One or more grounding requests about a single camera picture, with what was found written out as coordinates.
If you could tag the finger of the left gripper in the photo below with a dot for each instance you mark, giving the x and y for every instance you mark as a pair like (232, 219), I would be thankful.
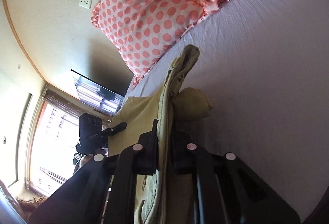
(117, 127)

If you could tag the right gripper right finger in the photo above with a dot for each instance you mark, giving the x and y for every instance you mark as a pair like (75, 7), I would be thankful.
(224, 189)

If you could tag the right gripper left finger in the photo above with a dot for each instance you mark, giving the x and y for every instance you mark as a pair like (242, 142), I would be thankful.
(104, 189)

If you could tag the khaki pants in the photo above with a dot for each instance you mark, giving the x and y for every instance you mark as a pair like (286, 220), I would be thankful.
(163, 197)

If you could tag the bright window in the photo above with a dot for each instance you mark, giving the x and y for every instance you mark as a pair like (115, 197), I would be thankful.
(53, 146)

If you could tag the glass display cabinet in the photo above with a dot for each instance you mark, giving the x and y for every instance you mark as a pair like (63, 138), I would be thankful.
(97, 96)

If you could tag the lavender bed sheet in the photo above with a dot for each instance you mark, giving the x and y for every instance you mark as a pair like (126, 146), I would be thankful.
(263, 65)

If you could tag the left polka dot pillow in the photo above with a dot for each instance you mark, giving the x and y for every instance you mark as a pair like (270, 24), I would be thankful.
(144, 30)

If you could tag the white wall socket plate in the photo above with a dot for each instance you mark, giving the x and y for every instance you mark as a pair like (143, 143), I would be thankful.
(85, 3)

